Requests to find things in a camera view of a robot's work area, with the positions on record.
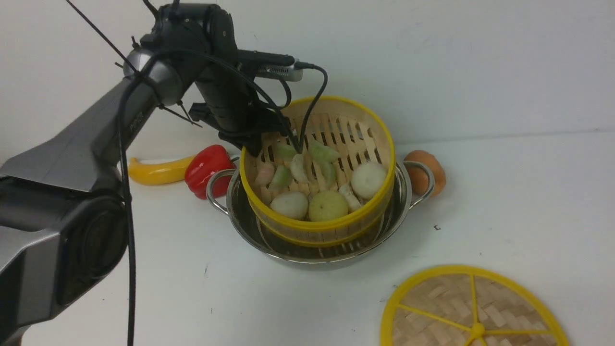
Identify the brown potato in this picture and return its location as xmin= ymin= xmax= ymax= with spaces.
xmin=404 ymin=150 xmax=447 ymax=198

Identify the yellow-green round bun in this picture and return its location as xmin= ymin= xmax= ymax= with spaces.
xmin=308 ymin=190 xmax=350 ymax=222

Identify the yellow rimmed bamboo steamer basket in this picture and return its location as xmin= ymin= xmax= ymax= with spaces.
xmin=238 ymin=96 xmax=396 ymax=247

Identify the white round bun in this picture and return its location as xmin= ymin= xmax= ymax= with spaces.
xmin=270 ymin=191 xmax=309 ymax=220
xmin=351 ymin=161 xmax=387 ymax=200

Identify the stainless steel pot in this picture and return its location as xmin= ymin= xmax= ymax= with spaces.
xmin=206 ymin=161 xmax=436 ymax=268

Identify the yellow banana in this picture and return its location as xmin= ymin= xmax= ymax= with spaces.
xmin=128 ymin=155 xmax=195 ymax=186

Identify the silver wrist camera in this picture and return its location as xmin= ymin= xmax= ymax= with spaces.
xmin=256 ymin=63 xmax=304 ymax=82

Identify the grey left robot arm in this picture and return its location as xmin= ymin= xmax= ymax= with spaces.
xmin=1 ymin=0 xmax=302 ymax=346

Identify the green dumpling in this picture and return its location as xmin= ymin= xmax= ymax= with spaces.
xmin=268 ymin=165 xmax=294 ymax=193
xmin=273 ymin=142 xmax=298 ymax=161
xmin=308 ymin=140 xmax=341 ymax=163
xmin=317 ymin=161 xmax=337 ymax=189

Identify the pink dumpling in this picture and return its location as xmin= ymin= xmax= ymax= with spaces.
xmin=255 ymin=162 xmax=275 ymax=187

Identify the yellow bamboo steamer lid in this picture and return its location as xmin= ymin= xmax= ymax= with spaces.
xmin=380 ymin=265 xmax=570 ymax=346

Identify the white dumpling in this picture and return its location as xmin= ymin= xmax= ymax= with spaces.
xmin=289 ymin=154 xmax=309 ymax=184
xmin=338 ymin=183 xmax=363 ymax=213

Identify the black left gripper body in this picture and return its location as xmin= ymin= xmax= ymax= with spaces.
xmin=140 ymin=3 xmax=294 ymax=155

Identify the red bell pepper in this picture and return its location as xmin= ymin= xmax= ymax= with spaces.
xmin=184 ymin=145 xmax=235 ymax=200

